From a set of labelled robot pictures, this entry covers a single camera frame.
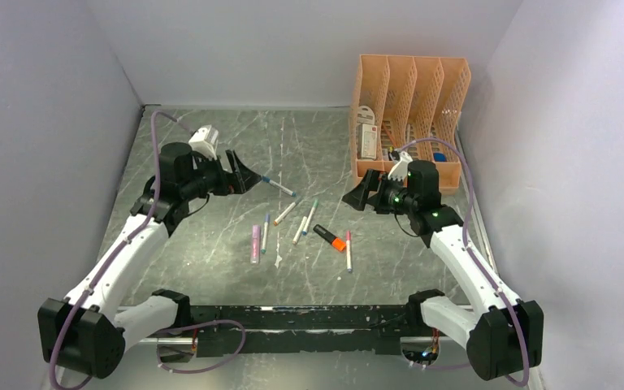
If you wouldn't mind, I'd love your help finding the pink highlighter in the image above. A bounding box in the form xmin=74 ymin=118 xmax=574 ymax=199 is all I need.
xmin=250 ymin=224 xmax=261 ymax=264

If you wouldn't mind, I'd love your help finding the blue round item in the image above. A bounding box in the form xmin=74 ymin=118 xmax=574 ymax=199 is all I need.
xmin=433 ymin=153 xmax=448 ymax=163

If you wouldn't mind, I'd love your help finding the orange plastic file organizer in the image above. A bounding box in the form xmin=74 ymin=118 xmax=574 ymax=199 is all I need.
xmin=349 ymin=54 xmax=471 ymax=195

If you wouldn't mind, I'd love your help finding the grey capped orange marker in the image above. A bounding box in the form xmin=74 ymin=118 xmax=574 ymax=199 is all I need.
xmin=273 ymin=199 xmax=300 ymax=226

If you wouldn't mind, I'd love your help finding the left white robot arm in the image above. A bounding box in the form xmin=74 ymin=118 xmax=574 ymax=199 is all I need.
xmin=37 ymin=142 xmax=262 ymax=380

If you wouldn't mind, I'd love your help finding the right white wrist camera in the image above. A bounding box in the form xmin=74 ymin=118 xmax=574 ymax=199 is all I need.
xmin=388 ymin=149 xmax=413 ymax=182

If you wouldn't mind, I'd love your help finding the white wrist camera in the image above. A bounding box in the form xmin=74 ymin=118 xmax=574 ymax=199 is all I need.
xmin=188 ymin=124 xmax=219 ymax=160
xmin=388 ymin=149 xmax=413 ymax=182

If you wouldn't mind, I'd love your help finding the black orange highlighter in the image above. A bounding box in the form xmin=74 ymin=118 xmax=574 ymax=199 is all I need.
xmin=313 ymin=224 xmax=346 ymax=252

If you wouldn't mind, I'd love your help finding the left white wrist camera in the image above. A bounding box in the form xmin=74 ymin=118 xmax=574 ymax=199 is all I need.
xmin=188 ymin=124 xmax=219 ymax=160

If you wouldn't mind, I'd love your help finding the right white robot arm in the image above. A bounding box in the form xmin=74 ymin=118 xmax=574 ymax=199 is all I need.
xmin=342 ymin=160 xmax=544 ymax=380

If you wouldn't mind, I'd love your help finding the blue capped white marker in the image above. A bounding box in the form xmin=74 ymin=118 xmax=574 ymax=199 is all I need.
xmin=262 ymin=175 xmax=297 ymax=197

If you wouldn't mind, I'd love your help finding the white packaged item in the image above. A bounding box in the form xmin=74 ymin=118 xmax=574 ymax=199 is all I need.
xmin=355 ymin=106 xmax=378 ymax=160

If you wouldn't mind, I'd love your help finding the green capped white marker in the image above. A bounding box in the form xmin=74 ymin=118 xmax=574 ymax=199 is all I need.
xmin=301 ymin=198 xmax=319 ymax=236

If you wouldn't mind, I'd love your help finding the lavender capped teal marker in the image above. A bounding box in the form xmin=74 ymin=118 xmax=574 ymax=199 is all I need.
xmin=260 ymin=213 xmax=271 ymax=254

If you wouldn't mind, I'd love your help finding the red capped white marker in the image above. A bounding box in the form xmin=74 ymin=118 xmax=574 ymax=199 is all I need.
xmin=345 ymin=230 xmax=353 ymax=273

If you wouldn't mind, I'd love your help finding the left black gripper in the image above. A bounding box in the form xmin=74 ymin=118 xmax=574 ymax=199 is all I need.
xmin=181 ymin=149 xmax=262 ymax=202

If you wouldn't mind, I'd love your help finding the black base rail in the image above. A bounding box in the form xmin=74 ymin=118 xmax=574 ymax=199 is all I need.
xmin=137 ymin=304 xmax=458 ymax=358

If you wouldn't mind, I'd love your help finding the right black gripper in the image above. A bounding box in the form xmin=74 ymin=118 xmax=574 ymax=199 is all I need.
xmin=342 ymin=169 xmax=418 ymax=216

